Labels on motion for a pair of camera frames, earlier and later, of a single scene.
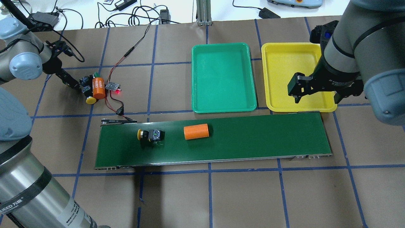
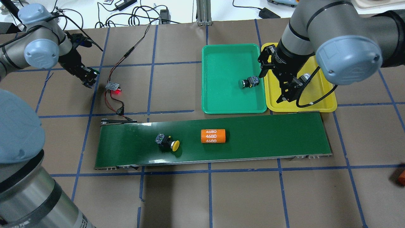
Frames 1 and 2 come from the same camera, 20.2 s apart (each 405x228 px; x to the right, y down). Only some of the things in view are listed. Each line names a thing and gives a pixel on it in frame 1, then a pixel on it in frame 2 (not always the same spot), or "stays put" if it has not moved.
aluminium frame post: [203, 11] stays put
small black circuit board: [113, 86] stays put
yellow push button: [88, 92] -> [166, 142]
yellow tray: [281, 61] stays put
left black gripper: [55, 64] -> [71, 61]
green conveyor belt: [233, 139] stays put
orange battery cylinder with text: [98, 87] -> [213, 136]
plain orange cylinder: [196, 131] -> [401, 178]
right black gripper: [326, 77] -> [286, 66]
